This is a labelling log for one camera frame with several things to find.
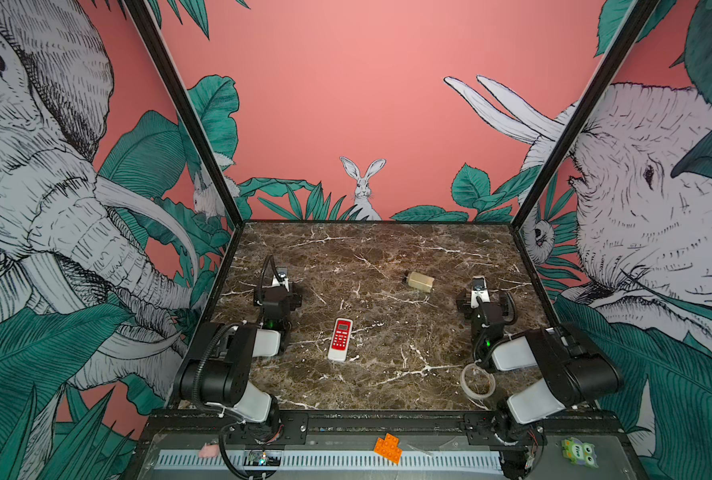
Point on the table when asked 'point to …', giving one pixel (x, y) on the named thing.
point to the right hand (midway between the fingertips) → (481, 283)
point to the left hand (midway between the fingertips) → (276, 278)
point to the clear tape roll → (476, 382)
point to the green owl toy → (579, 453)
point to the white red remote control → (341, 339)
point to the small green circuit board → (258, 456)
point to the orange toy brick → (388, 447)
